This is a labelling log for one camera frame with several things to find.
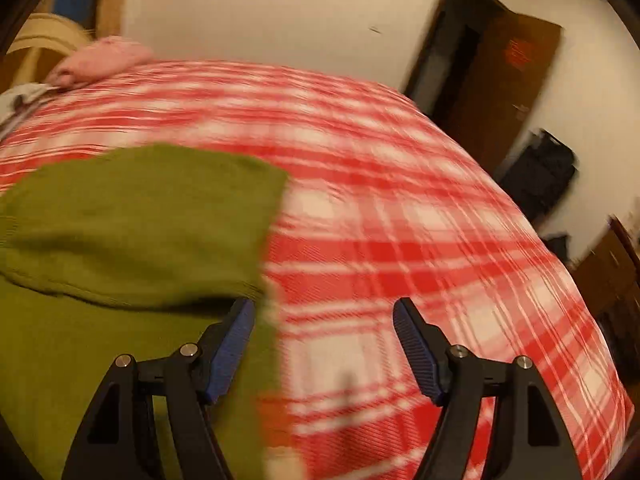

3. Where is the red white plaid bedspread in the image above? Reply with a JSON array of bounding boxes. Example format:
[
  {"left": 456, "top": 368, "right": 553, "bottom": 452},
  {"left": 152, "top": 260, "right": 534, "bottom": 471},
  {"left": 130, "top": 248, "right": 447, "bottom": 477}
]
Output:
[{"left": 1, "top": 61, "right": 634, "bottom": 479}]

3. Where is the pink pillow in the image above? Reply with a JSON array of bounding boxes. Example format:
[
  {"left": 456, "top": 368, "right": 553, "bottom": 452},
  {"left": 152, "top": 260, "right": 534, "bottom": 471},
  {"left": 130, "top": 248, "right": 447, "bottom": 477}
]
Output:
[{"left": 46, "top": 36, "right": 154, "bottom": 89}]

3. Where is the black bag by wall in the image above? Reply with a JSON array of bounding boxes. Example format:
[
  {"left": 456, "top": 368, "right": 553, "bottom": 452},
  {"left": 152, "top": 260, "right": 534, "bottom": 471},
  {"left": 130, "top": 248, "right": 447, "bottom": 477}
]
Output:
[{"left": 498, "top": 129, "right": 577, "bottom": 224}]

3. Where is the green striped knit sweater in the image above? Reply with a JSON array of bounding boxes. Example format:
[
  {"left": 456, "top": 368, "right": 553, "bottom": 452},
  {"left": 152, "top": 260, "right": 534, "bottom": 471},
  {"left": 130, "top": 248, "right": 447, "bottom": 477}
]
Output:
[{"left": 1, "top": 144, "right": 288, "bottom": 479}]

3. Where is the white grey patterned pillow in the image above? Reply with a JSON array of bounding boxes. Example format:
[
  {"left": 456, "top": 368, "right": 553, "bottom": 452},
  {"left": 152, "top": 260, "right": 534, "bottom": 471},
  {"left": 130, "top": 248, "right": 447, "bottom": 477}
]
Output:
[{"left": 1, "top": 82, "right": 58, "bottom": 139}]

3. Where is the brown wooden dresser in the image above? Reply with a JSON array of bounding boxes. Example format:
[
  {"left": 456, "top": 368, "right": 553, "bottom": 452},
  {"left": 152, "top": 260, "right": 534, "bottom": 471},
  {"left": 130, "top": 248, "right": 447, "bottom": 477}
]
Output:
[{"left": 570, "top": 216, "right": 639, "bottom": 362}]

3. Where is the beige round headboard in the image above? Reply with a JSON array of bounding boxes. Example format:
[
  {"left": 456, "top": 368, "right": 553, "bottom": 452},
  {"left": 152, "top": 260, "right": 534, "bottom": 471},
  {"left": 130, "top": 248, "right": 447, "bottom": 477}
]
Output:
[{"left": 1, "top": 13, "right": 92, "bottom": 91}]

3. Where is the brown wooden door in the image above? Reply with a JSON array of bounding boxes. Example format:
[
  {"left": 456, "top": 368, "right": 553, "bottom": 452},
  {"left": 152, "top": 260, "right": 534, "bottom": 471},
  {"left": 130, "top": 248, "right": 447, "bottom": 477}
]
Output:
[{"left": 404, "top": 0, "right": 562, "bottom": 174}]

